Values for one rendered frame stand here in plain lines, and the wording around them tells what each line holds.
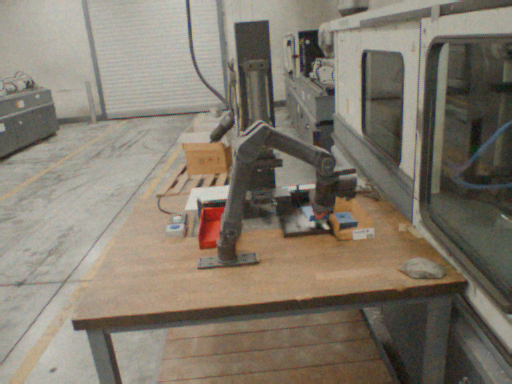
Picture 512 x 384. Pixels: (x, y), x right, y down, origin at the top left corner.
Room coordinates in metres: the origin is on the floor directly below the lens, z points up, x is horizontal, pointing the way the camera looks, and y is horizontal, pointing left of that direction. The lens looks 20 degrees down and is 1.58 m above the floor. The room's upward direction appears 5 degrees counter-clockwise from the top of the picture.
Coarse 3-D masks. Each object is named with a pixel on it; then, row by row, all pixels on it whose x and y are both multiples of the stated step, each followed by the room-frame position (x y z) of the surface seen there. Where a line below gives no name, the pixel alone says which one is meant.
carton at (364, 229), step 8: (336, 200) 1.61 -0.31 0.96; (352, 200) 1.61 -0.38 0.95; (336, 208) 1.61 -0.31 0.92; (344, 208) 1.61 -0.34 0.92; (352, 208) 1.61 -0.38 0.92; (360, 208) 1.49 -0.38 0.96; (352, 216) 1.56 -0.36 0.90; (360, 216) 1.49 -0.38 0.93; (368, 216) 1.40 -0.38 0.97; (336, 224) 1.39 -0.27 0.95; (360, 224) 1.48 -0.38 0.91; (368, 224) 1.40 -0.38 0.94; (336, 232) 1.39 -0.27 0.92; (344, 232) 1.37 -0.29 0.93; (352, 232) 1.37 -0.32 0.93; (360, 232) 1.37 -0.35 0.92; (368, 232) 1.37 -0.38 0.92; (344, 240) 1.36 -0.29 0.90
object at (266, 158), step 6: (264, 150) 1.62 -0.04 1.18; (270, 150) 1.62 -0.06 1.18; (258, 156) 1.62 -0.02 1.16; (264, 156) 1.62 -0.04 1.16; (270, 156) 1.65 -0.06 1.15; (276, 156) 1.67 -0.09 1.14; (258, 162) 1.63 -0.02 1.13; (264, 162) 1.63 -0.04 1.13; (270, 162) 1.63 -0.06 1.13; (276, 162) 1.63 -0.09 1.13; (282, 162) 1.63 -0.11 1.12; (258, 168) 1.63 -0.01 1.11; (264, 168) 1.63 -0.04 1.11
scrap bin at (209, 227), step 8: (208, 208) 1.63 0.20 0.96; (216, 208) 1.63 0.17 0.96; (224, 208) 1.63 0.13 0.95; (208, 216) 1.63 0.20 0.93; (216, 216) 1.63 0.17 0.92; (200, 224) 1.47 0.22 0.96; (208, 224) 1.59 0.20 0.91; (216, 224) 1.59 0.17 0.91; (200, 232) 1.43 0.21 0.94; (208, 232) 1.52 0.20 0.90; (216, 232) 1.51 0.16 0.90; (200, 240) 1.40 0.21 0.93; (208, 240) 1.45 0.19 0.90; (216, 240) 1.39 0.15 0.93; (200, 248) 1.38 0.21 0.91; (208, 248) 1.38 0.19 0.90
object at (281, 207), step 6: (288, 198) 1.63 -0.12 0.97; (246, 204) 1.63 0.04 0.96; (282, 204) 1.63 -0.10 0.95; (288, 204) 1.63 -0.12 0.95; (246, 210) 1.63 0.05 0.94; (252, 210) 1.63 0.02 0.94; (276, 210) 1.63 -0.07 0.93; (282, 210) 1.63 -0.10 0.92; (288, 210) 1.63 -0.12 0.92; (246, 216) 1.63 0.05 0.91; (252, 216) 1.63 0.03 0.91; (258, 216) 1.63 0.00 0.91; (276, 216) 1.63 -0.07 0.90
